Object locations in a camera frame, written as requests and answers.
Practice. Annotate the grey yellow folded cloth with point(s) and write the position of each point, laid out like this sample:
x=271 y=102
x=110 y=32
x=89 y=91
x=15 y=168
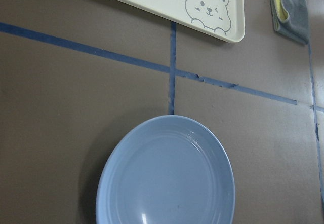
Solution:
x=290 y=19

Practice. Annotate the cream bear tray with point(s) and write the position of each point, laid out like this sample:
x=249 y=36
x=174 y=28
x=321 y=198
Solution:
x=222 y=19

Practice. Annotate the blue plate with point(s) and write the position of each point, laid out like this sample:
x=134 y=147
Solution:
x=169 y=169

